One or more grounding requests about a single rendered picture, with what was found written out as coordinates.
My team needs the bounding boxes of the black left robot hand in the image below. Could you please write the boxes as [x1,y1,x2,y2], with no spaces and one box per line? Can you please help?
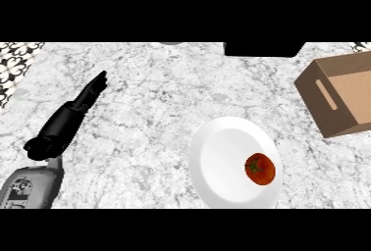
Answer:
[22,70,109,162]

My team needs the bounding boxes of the brown cardboard box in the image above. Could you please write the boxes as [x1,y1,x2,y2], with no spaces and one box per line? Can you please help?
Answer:
[293,51,371,139]

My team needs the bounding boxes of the black appliance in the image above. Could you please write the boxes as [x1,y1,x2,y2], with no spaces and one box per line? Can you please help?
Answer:
[222,41,308,59]

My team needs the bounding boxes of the red tomato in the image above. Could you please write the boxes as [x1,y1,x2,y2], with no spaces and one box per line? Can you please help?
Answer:
[244,152,276,186]

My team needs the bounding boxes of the white plate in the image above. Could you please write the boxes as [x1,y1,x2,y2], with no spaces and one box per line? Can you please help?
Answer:
[188,116,284,210]

